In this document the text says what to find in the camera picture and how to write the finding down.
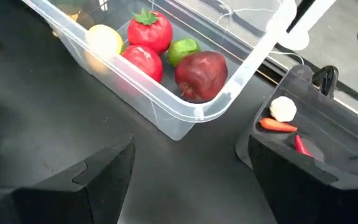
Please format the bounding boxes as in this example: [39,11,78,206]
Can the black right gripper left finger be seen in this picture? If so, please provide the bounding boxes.
[0,136,136,224]

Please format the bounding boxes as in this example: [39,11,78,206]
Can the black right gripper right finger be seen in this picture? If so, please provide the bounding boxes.
[249,135,358,224]

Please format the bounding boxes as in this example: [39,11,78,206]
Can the small red chili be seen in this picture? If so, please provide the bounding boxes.
[294,134,315,158]

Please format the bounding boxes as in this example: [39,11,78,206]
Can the white garlic bulb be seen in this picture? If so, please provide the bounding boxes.
[268,95,298,123]

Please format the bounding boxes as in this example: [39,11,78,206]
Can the dark red apple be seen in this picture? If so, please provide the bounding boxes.
[174,51,229,102]

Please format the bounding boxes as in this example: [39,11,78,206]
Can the red tomato green leaves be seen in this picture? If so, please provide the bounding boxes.
[127,7,173,55]
[121,45,164,83]

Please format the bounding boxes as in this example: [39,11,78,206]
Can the orange yellow round fruit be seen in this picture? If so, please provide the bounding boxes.
[84,24,126,75]

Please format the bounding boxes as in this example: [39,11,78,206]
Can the small orange carrot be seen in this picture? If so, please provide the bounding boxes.
[259,117,298,133]

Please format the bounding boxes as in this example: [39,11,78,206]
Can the dark translucent plastic bin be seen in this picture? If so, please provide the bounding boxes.
[234,63,358,187]

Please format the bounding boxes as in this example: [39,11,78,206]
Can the black table clamp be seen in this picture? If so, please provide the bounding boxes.
[311,65,340,98]

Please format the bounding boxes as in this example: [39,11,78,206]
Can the clear plastic bin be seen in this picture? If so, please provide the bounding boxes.
[22,0,298,141]

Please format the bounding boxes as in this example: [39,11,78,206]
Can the white black tower fan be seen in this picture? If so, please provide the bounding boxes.
[278,0,337,52]

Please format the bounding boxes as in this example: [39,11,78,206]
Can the green lime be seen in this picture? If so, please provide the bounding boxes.
[167,37,201,67]

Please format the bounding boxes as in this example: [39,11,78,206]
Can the white cable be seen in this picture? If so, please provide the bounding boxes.
[268,50,306,65]

